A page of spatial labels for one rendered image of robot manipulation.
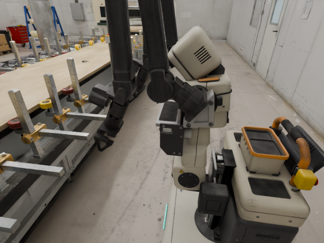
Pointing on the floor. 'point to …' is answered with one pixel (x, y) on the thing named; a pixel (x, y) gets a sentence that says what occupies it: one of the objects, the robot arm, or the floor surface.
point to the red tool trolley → (19, 34)
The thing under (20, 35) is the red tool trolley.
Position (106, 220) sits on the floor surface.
